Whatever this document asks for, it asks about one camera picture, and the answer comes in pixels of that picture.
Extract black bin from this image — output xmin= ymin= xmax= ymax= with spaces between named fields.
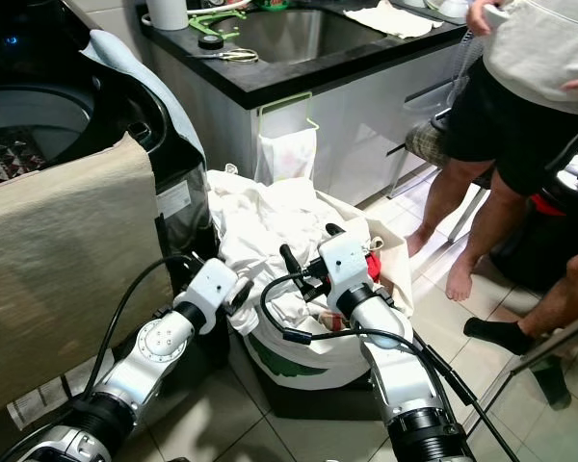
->
xmin=489 ymin=162 xmax=578 ymax=293

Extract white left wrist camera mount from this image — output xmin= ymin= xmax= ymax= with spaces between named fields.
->
xmin=183 ymin=257 xmax=241 ymax=334

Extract stool with plaid cushion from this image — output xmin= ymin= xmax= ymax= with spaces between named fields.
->
xmin=387 ymin=108 xmax=487 ymax=242

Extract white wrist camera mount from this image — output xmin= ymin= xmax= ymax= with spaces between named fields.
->
xmin=317 ymin=231 xmax=373 ymax=312
xmin=183 ymin=257 xmax=241 ymax=334

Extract white kitchen cabinet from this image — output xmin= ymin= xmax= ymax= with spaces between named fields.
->
xmin=181 ymin=37 xmax=494 ymax=205

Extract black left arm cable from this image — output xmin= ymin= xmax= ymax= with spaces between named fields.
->
xmin=29 ymin=252 xmax=203 ymax=462

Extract green plastic tool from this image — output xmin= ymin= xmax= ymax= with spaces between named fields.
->
xmin=187 ymin=7 xmax=249 ymax=39

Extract barefoot person in black shorts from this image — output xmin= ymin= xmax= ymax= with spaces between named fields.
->
xmin=405 ymin=0 xmax=578 ymax=303

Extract white hanging plastic bag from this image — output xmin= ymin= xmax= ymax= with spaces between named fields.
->
xmin=254 ymin=90 xmax=322 ymax=185

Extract black top-load washing machine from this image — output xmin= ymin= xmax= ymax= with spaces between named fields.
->
xmin=0 ymin=0 xmax=223 ymax=290

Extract glass table with metal frame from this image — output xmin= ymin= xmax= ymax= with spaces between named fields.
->
xmin=466 ymin=331 xmax=578 ymax=462

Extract red white patterned garment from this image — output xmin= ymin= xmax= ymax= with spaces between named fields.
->
xmin=0 ymin=127 xmax=52 ymax=190

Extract white paper labels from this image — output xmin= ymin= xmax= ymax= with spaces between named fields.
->
xmin=4 ymin=360 xmax=109 ymax=430

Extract cream dish cloth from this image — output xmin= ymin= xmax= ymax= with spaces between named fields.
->
xmin=341 ymin=0 xmax=431 ymax=40

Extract person leg with black sock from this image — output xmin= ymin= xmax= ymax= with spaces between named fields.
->
xmin=462 ymin=246 xmax=578 ymax=356

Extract white green laundry bag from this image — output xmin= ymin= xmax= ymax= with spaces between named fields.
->
xmin=229 ymin=191 xmax=421 ymax=391

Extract light blue cloth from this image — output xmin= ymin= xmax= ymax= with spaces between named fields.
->
xmin=87 ymin=29 xmax=209 ymax=161

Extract white bowl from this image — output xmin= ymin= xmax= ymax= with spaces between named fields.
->
xmin=432 ymin=0 xmax=475 ymax=19

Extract steel scissors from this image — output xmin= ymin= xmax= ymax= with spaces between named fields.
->
xmin=194 ymin=47 xmax=260 ymax=64

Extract black kitchen countertop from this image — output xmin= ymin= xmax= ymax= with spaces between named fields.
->
xmin=135 ymin=0 xmax=487 ymax=110

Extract stainless steel sink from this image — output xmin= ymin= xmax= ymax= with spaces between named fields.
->
xmin=210 ymin=6 xmax=388 ymax=67

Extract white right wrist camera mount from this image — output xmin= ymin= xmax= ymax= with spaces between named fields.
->
xmin=317 ymin=231 xmax=373 ymax=312

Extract white paper roll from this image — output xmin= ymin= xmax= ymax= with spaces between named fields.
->
xmin=145 ymin=0 xmax=191 ymax=32

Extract red brown cloth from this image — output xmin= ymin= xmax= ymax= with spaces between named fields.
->
xmin=316 ymin=310 xmax=346 ymax=334

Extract beige woven towel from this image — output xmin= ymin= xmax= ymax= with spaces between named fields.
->
xmin=0 ymin=133 xmax=177 ymax=417

